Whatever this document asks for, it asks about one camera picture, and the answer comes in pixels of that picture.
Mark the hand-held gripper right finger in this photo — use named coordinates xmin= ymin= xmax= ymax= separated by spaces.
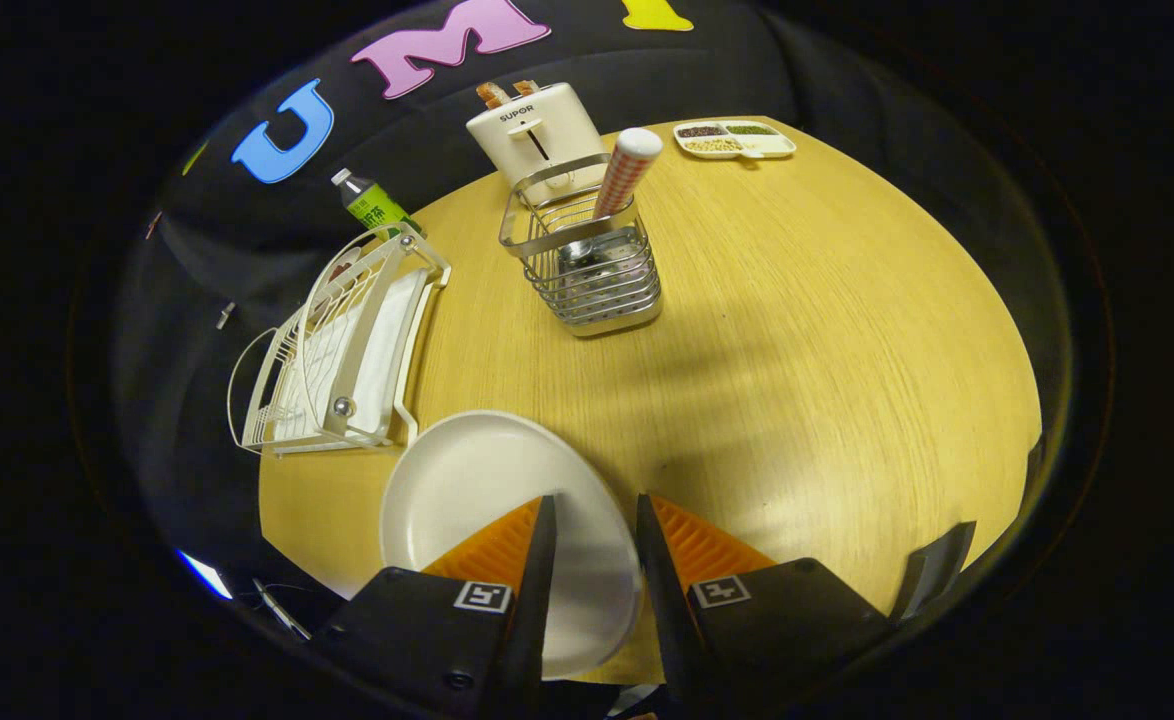
xmin=635 ymin=492 xmax=895 ymax=719

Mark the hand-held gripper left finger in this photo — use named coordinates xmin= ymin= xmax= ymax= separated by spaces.
xmin=312 ymin=494 xmax=560 ymax=720

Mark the white round plate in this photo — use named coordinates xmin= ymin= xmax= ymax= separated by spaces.
xmin=379 ymin=410 xmax=645 ymax=681

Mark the white wire dish rack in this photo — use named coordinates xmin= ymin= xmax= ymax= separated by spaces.
xmin=227 ymin=222 xmax=453 ymax=458

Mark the metal wire basket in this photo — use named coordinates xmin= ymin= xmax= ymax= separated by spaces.
xmin=499 ymin=153 xmax=664 ymax=338

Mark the spoon with red checked handle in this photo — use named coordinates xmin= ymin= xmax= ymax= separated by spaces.
xmin=559 ymin=127 xmax=665 ymax=266

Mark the green label drink bottle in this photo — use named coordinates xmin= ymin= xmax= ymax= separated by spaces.
xmin=331 ymin=168 xmax=426 ymax=241

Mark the white divided snack tray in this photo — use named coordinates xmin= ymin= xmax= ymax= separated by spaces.
xmin=673 ymin=119 xmax=798 ymax=161

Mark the cream toaster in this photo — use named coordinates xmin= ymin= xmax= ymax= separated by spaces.
xmin=465 ymin=82 xmax=610 ymax=206

